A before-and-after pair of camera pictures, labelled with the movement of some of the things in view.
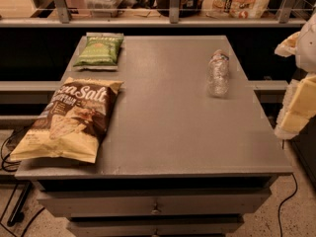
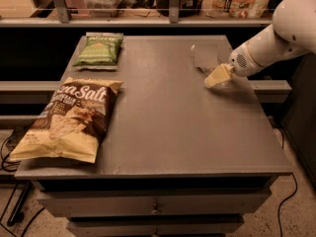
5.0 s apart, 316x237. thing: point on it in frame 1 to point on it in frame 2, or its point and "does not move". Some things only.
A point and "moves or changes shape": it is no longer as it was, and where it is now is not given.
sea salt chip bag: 72,123 does not move
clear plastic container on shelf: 104,0 does not move
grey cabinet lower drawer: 154,228 does not move
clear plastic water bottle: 218,77 moves or changes shape
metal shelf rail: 175,21 does not move
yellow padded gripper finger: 299,108 to 221,74
